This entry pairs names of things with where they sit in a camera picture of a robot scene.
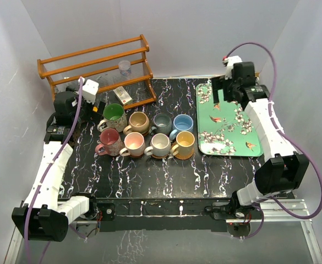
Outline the green inside mug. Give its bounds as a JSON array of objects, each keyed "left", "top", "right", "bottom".
[{"left": 97, "top": 103, "right": 128, "bottom": 133}]

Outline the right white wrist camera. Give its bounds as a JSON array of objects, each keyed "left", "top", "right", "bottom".
[{"left": 222, "top": 56, "right": 242, "bottom": 80}]

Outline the woven rattan coaster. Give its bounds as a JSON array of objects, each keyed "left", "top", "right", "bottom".
[
  {"left": 151, "top": 154, "right": 169, "bottom": 159},
  {"left": 175, "top": 154, "right": 193, "bottom": 160}
]

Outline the brown stoneware mug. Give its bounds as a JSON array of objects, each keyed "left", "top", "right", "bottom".
[{"left": 123, "top": 112, "right": 150, "bottom": 135}]

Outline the pink halloween mug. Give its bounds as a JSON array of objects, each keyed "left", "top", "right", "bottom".
[{"left": 95, "top": 128, "right": 124, "bottom": 156}]

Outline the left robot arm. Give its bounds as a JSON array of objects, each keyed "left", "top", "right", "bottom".
[{"left": 12, "top": 86, "right": 98, "bottom": 241}]

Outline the yellow mug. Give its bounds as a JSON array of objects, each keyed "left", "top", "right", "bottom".
[{"left": 171, "top": 131, "right": 195, "bottom": 157}]

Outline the pale pink mug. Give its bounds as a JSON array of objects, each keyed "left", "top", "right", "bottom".
[{"left": 119, "top": 132, "right": 146, "bottom": 157}]

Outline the clear plastic cup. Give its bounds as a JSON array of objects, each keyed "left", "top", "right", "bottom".
[{"left": 118, "top": 60, "right": 132, "bottom": 76}]

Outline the white cream mug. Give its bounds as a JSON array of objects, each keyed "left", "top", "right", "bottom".
[{"left": 144, "top": 133, "right": 171, "bottom": 156}]

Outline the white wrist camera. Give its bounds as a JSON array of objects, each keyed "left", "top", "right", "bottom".
[
  {"left": 222, "top": 56, "right": 242, "bottom": 80},
  {"left": 82, "top": 78, "right": 99, "bottom": 104}
]

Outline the white green small box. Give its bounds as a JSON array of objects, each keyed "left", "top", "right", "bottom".
[{"left": 113, "top": 86, "right": 133, "bottom": 106}]

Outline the blue mug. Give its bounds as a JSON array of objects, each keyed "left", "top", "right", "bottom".
[{"left": 169, "top": 114, "right": 194, "bottom": 141}]

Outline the grey mug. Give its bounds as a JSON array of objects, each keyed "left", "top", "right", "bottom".
[{"left": 149, "top": 113, "right": 172, "bottom": 136}]

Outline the green floral tray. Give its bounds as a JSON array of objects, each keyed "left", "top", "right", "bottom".
[{"left": 195, "top": 83, "right": 263, "bottom": 157}]

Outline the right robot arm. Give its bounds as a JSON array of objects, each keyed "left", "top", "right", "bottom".
[{"left": 205, "top": 56, "right": 309, "bottom": 218}]

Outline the orange wooden shelf rack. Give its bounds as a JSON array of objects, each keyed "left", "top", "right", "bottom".
[{"left": 37, "top": 34, "right": 156, "bottom": 109}]

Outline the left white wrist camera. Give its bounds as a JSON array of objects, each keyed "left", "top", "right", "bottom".
[{"left": 82, "top": 78, "right": 99, "bottom": 104}]

